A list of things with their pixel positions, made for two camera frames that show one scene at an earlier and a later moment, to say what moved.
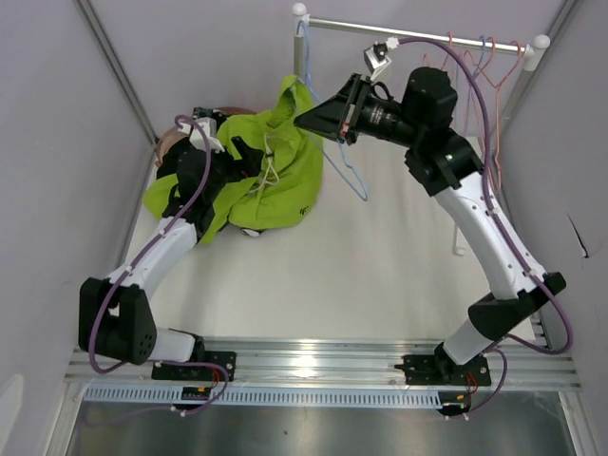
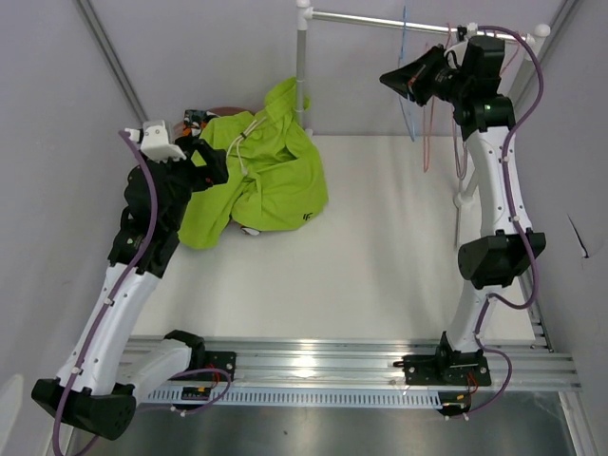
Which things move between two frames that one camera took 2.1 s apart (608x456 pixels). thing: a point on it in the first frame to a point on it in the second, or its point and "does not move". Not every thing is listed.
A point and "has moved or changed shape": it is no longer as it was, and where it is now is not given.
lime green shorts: x=290 y=184 does not move
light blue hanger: x=340 y=143 to x=403 y=97
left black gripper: x=249 y=165 to x=215 y=171
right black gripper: x=339 y=117 to x=412 y=79
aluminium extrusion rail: x=530 y=363 does not move
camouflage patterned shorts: x=253 y=233 has moved or changed shape
